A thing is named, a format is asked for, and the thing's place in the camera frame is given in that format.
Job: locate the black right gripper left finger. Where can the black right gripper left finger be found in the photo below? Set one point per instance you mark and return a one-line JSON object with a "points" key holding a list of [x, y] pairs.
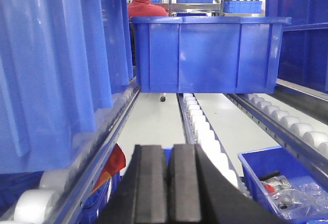
{"points": [[141, 195]]}

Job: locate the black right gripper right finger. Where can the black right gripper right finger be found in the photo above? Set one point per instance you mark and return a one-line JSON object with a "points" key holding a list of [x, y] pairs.
{"points": [[199, 193]]}

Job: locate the blue plastic bin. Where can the blue plastic bin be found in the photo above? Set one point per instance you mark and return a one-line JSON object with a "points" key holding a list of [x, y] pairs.
{"points": [[198, 54]]}

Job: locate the blue parts bin lower right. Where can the blue parts bin lower right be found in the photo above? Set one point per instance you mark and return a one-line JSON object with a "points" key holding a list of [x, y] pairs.
{"points": [[265, 163]]}

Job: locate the blue bin right rack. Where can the blue bin right rack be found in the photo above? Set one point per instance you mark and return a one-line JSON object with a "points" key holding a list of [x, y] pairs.
{"points": [[303, 57]]}

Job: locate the large blue bin left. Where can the large blue bin left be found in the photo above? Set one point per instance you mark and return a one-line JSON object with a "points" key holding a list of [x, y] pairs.
{"points": [[64, 63]]}

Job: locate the blue bin background right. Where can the blue bin background right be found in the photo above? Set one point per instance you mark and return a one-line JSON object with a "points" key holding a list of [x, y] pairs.
{"points": [[242, 6]]}

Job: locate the red orange label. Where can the red orange label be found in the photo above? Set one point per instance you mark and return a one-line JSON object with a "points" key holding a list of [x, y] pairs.
{"points": [[115, 163]]}

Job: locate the clear plastic bags with parts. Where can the clear plastic bags with parts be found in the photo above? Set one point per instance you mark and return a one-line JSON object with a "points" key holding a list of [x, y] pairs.
{"points": [[297, 197]]}

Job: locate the person in red shirt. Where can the person in red shirt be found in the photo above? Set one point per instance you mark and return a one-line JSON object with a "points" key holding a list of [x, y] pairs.
{"points": [[144, 8]]}

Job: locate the middle roller track rail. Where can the middle roller track rail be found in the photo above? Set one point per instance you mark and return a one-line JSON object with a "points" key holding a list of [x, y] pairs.
{"points": [[198, 130]]}

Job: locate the left roller track rail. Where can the left roller track rail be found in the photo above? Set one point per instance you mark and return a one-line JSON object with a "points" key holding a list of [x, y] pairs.
{"points": [[64, 203]]}

